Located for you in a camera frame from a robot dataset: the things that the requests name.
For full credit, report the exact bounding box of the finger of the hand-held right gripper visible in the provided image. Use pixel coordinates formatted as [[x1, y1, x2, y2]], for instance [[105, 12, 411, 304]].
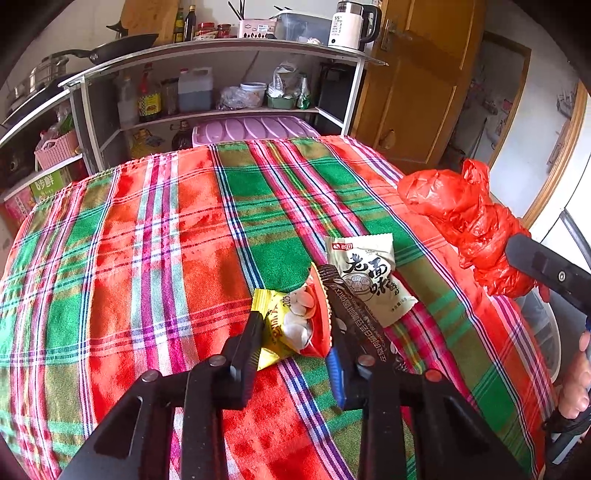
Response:
[[505, 233, 591, 315]]

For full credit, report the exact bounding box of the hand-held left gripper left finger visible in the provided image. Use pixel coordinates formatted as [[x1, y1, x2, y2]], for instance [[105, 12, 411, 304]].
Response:
[[60, 313, 266, 480]]

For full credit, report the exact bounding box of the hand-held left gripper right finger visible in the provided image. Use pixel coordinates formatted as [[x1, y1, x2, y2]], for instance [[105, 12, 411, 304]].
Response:
[[325, 347, 527, 480]]

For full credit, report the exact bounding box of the dark printed wrapper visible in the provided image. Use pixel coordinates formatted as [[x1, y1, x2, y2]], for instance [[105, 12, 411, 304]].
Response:
[[316, 263, 398, 370]]

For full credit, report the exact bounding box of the yellow red snack packet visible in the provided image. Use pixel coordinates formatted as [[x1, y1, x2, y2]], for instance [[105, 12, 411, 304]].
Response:
[[250, 263, 333, 370]]

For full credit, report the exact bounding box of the red plastic bag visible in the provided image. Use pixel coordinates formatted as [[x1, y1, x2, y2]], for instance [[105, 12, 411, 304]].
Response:
[[397, 158, 550, 298]]

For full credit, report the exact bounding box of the person's right hand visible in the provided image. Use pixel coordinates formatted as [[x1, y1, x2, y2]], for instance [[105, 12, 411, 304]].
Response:
[[556, 330, 591, 420]]

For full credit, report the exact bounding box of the beige printed sachet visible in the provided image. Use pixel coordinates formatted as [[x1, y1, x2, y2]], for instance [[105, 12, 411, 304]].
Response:
[[324, 233, 419, 328]]

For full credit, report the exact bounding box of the plaid tablecloth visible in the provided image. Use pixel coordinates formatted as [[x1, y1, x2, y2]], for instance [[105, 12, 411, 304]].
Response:
[[0, 135, 557, 480]]

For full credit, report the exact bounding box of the wooden door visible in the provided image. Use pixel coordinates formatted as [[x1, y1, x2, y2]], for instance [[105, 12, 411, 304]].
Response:
[[351, 0, 485, 164]]

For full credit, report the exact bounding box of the dark round bottle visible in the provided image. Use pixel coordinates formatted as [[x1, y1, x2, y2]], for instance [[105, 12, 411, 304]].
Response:
[[171, 121, 192, 151]]

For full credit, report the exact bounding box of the crumpled clear plastic bag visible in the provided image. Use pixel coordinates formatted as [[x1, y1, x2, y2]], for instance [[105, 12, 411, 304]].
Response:
[[217, 85, 252, 110]]

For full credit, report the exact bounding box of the green cardboard box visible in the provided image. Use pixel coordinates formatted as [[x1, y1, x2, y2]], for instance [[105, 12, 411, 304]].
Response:
[[30, 166, 75, 200]]

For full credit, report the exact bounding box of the green small basket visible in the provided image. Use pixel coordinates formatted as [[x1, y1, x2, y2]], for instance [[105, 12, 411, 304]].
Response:
[[267, 65, 311, 110]]

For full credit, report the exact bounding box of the pink cardboard box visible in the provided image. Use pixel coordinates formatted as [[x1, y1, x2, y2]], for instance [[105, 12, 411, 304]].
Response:
[[2, 194, 38, 227]]

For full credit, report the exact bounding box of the dark liquid plastic jug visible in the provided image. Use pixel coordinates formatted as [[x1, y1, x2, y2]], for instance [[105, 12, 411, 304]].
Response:
[[178, 68, 214, 113]]

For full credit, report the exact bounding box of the dark glass jar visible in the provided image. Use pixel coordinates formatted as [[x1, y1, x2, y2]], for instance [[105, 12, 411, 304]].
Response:
[[161, 78, 180, 116]]

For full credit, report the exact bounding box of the soy sauce bottle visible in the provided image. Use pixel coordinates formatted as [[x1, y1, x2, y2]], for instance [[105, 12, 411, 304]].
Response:
[[137, 64, 162, 123]]

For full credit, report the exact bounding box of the clear plastic bottle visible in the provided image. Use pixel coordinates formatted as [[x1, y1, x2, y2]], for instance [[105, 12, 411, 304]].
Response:
[[116, 76, 139, 127]]

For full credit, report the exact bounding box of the pink woven basket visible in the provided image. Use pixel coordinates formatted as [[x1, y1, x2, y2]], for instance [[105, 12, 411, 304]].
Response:
[[34, 129, 81, 171]]

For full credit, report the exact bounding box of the grey metal shelf rack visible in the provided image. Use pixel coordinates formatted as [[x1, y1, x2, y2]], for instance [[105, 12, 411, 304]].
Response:
[[59, 38, 389, 174]]

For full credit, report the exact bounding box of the white electric kettle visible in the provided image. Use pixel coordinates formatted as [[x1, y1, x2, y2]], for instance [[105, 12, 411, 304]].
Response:
[[328, 1, 383, 51]]

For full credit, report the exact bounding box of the white low shelf unit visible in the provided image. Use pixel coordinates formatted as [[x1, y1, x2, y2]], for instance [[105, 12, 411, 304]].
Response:
[[0, 88, 93, 206]]

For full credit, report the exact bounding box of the pink chopstick holder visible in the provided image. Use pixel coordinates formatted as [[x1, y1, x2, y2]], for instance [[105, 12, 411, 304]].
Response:
[[238, 18, 277, 39]]

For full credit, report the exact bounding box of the black induction cooker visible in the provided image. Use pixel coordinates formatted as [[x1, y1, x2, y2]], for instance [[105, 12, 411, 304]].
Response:
[[2, 74, 75, 126]]

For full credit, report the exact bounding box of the black frying pan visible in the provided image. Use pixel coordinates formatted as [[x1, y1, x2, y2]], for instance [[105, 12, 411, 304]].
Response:
[[52, 33, 160, 65]]

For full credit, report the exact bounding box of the clear plastic storage container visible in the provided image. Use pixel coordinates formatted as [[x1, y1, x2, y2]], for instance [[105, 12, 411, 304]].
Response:
[[274, 11, 333, 42]]

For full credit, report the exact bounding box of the steel pot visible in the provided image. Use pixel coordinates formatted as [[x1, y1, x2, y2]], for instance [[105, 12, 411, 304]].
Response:
[[7, 53, 70, 107]]

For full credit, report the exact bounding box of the wooden cutting board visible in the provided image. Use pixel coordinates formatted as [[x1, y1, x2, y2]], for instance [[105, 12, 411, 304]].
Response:
[[119, 0, 181, 47]]

